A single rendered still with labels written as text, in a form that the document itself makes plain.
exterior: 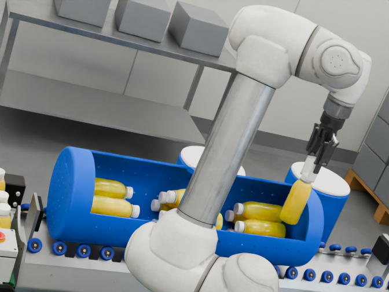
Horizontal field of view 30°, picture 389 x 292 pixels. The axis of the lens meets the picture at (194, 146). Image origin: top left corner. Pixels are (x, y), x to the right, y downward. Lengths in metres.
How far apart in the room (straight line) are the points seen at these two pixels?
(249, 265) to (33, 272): 0.75
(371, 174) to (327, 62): 4.45
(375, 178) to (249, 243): 3.75
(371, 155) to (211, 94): 1.41
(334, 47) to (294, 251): 0.96
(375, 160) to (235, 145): 4.37
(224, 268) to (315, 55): 0.54
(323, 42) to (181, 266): 0.62
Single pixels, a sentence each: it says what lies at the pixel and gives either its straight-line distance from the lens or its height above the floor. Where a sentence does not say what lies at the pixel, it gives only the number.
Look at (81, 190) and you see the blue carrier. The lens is 2.08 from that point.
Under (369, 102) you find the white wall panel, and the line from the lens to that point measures 6.58.
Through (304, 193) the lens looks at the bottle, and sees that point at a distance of 2.38.
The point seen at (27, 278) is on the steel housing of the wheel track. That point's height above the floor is 0.87.
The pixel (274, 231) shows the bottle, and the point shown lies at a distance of 2.50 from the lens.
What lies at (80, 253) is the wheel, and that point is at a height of 0.96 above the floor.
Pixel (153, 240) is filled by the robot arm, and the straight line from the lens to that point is 1.75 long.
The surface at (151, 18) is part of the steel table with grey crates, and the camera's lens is 4.77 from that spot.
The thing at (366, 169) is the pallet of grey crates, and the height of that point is 0.25.
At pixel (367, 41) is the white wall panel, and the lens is 6.32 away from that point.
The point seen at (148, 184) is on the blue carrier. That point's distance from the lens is 2.42.
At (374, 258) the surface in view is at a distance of 2.87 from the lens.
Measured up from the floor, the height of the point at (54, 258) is 0.93.
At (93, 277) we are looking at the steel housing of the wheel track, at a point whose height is 0.88.
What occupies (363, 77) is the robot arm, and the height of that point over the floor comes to 1.69.
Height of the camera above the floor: 2.15
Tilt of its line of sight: 22 degrees down
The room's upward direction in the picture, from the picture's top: 21 degrees clockwise
